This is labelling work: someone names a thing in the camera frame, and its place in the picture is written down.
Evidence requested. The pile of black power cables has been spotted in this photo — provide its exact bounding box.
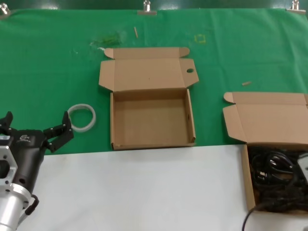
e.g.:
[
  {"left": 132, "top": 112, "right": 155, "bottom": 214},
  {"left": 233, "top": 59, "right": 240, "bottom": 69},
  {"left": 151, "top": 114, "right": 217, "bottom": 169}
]
[{"left": 247, "top": 145, "right": 308, "bottom": 214}]

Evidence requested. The clear plastic wrap scrap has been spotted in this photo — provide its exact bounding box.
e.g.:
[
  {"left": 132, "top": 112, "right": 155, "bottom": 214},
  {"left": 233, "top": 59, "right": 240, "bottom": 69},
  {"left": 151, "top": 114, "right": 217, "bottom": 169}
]
[{"left": 90, "top": 30, "right": 127, "bottom": 48}]

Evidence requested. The cardboard box with round hole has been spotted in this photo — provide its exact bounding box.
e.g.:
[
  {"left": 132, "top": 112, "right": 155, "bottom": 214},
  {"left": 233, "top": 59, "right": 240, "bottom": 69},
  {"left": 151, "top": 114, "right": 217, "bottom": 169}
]
[{"left": 98, "top": 47, "right": 199, "bottom": 151}]

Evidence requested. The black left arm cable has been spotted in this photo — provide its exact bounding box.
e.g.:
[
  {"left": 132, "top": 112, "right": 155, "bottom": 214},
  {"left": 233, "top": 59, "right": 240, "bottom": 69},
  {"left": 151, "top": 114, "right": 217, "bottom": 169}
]
[{"left": 24, "top": 194, "right": 40, "bottom": 216}]

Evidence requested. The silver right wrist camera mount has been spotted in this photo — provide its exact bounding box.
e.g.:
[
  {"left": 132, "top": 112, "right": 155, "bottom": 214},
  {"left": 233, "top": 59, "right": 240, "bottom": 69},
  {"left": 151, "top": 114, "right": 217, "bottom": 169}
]
[{"left": 297, "top": 153, "right": 308, "bottom": 180}]

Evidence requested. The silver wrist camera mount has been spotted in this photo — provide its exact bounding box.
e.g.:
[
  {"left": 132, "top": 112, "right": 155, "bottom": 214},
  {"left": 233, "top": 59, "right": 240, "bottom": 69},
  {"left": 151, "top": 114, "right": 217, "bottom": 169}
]
[
  {"left": 297, "top": 153, "right": 308, "bottom": 180},
  {"left": 0, "top": 134, "right": 19, "bottom": 191}
]

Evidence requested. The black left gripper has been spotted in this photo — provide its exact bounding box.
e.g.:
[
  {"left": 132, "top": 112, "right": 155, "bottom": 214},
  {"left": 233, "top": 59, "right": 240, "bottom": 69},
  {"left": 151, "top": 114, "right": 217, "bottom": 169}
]
[{"left": 0, "top": 110, "right": 75, "bottom": 193}]

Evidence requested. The green table cloth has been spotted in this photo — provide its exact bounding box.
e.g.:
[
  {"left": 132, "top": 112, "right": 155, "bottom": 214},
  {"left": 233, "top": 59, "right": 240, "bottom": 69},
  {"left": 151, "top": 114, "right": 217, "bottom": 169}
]
[{"left": 0, "top": 8, "right": 308, "bottom": 156}]

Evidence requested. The translucent white tape roll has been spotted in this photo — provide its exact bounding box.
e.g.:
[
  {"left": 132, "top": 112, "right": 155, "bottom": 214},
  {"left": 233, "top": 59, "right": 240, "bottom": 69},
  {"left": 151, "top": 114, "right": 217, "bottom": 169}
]
[{"left": 67, "top": 103, "right": 97, "bottom": 132}]

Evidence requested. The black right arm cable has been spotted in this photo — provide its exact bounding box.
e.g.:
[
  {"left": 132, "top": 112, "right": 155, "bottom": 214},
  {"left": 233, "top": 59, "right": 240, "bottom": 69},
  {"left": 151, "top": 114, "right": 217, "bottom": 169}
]
[{"left": 242, "top": 204, "right": 268, "bottom": 231}]

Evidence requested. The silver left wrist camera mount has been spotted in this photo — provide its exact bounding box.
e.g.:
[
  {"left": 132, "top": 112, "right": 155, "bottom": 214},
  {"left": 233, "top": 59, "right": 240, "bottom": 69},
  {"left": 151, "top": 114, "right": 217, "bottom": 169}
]
[{"left": 0, "top": 134, "right": 19, "bottom": 191}]

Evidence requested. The metal binder clip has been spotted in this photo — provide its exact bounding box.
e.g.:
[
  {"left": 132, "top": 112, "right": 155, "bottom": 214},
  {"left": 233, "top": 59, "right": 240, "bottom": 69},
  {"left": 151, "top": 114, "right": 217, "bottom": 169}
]
[
  {"left": 286, "top": 0, "right": 306, "bottom": 15},
  {"left": 0, "top": 4, "right": 12, "bottom": 20},
  {"left": 137, "top": 0, "right": 157, "bottom": 16}
]

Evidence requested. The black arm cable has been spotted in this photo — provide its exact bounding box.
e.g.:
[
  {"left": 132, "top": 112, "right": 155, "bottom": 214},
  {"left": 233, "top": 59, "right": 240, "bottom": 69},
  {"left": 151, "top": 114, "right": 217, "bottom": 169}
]
[
  {"left": 242, "top": 204, "right": 268, "bottom": 231},
  {"left": 24, "top": 194, "right": 40, "bottom": 216}
]

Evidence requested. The cardboard box holding cables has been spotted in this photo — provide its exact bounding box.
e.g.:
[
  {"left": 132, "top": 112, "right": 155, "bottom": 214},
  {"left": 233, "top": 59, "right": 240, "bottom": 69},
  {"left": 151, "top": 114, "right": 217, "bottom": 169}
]
[{"left": 222, "top": 91, "right": 308, "bottom": 214}]

